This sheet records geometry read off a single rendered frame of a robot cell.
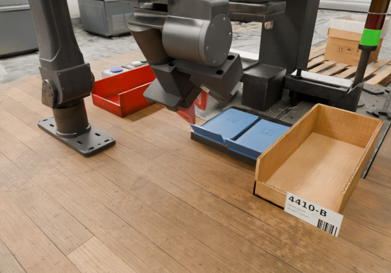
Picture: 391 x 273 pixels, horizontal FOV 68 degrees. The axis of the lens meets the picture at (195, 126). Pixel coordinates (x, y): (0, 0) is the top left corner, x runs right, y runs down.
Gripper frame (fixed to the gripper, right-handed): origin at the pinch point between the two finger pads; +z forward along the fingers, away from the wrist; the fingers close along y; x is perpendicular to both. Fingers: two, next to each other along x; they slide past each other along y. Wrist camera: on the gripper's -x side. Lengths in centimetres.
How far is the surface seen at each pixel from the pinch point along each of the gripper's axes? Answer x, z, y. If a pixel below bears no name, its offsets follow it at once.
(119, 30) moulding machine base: 433, 235, 229
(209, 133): -1.0, 5.8, 0.0
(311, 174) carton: -19.2, 10.9, 2.4
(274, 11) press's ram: 1.4, 2.8, 32.1
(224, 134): -2.1, 9.0, 2.5
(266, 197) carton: -15.9, 5.7, -6.2
